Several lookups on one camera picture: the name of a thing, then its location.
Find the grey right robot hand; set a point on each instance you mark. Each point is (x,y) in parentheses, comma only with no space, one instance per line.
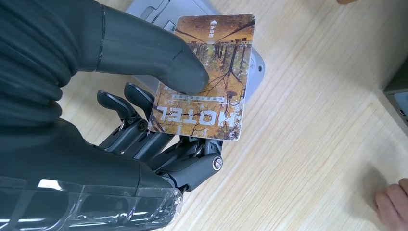
(79,178)

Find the grey card reader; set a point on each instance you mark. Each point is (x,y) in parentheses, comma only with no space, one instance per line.
(162,11)

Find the grey laptop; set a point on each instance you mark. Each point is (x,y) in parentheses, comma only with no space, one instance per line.
(400,95)

